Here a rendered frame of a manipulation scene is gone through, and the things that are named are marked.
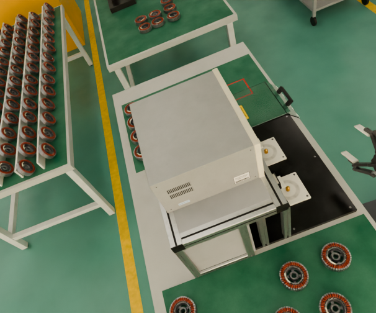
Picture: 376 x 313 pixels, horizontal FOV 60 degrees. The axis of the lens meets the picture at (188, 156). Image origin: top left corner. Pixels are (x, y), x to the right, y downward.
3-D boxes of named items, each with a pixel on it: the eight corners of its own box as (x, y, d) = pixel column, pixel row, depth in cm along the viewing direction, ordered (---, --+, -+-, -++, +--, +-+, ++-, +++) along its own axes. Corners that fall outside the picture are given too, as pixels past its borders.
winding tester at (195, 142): (224, 102, 148) (216, 67, 132) (265, 176, 120) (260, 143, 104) (146, 134, 149) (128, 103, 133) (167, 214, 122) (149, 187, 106)
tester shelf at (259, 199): (224, 92, 158) (223, 86, 154) (288, 209, 115) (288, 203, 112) (141, 127, 160) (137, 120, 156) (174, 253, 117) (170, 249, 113)
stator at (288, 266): (298, 259, 135) (298, 256, 132) (314, 284, 128) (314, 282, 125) (274, 270, 135) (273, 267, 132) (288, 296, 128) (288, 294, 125)
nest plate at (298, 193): (295, 172, 157) (295, 171, 156) (311, 198, 147) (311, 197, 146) (266, 184, 157) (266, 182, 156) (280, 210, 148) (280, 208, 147)
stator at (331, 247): (332, 239, 136) (333, 236, 133) (356, 259, 130) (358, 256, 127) (314, 257, 134) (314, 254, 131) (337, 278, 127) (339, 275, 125)
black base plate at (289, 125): (288, 115, 181) (288, 112, 179) (356, 211, 141) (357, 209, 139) (210, 146, 182) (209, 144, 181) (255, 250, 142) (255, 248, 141)
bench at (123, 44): (193, 2, 425) (177, -61, 367) (247, 86, 309) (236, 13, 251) (116, 33, 429) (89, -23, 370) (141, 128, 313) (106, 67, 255)
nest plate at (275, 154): (273, 138, 172) (273, 136, 171) (286, 159, 162) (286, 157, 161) (247, 148, 172) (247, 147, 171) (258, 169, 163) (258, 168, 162)
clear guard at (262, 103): (276, 86, 161) (275, 77, 156) (299, 118, 146) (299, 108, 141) (214, 110, 162) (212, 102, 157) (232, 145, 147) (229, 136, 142)
